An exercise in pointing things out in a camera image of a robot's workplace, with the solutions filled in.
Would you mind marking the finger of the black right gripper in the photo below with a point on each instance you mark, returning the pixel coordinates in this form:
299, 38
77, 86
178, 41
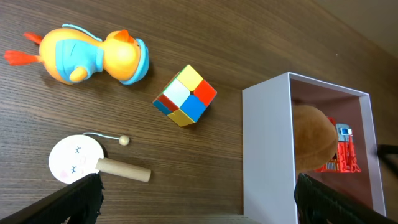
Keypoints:
383, 150

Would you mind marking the brown plush toy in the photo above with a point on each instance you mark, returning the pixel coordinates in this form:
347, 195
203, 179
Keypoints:
315, 138

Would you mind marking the white wooden rattle drum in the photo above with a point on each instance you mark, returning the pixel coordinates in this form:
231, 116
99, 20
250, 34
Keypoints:
79, 155

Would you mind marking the colourful two-by-two puzzle cube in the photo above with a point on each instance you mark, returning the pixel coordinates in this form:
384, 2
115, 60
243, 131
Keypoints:
186, 97

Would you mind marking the red toy truck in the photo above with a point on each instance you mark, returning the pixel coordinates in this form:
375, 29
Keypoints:
344, 160

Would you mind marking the yellow duck toy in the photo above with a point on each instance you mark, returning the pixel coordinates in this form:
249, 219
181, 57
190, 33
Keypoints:
71, 55

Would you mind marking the white cardboard box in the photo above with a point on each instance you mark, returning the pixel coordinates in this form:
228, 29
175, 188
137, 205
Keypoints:
269, 175

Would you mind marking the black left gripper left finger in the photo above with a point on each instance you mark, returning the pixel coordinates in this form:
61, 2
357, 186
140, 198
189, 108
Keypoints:
79, 202

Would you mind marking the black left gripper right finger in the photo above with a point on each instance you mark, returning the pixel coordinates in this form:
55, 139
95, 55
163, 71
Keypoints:
319, 204

